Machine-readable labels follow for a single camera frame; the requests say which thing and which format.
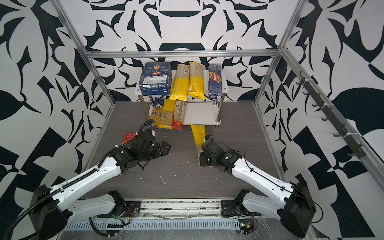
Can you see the wall hook rail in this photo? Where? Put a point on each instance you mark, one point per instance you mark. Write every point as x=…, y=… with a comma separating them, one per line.
x=333, y=115

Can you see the red clear spaghetti bag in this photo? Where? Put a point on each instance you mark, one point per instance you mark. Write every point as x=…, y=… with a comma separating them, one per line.
x=179, y=115

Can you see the blue Barilla spaghetti box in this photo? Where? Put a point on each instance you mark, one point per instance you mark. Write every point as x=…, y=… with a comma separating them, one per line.
x=215, y=82

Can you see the yellow Pastatime spaghetti bag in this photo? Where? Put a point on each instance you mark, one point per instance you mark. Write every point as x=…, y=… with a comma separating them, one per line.
x=196, y=89

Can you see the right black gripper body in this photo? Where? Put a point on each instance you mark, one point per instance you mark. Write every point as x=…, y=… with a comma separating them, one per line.
x=206, y=160

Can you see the white cable duct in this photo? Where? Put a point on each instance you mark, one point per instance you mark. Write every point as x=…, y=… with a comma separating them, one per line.
x=187, y=224

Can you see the white two-tier shelf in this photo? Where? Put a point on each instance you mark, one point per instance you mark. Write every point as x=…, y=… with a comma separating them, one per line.
x=207, y=113

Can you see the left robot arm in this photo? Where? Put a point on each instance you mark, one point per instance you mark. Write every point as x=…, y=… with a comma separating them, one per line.
x=115, y=162

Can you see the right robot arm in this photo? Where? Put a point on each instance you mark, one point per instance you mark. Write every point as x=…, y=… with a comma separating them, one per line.
x=275, y=189

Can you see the blue De Cecco spaghetti bag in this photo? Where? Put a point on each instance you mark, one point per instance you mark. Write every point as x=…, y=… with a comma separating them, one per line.
x=157, y=112

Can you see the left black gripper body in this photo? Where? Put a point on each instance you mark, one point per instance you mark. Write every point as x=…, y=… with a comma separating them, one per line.
x=151, y=154

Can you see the blue Barilla multipack bag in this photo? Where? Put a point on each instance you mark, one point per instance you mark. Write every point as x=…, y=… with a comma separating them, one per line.
x=156, y=79

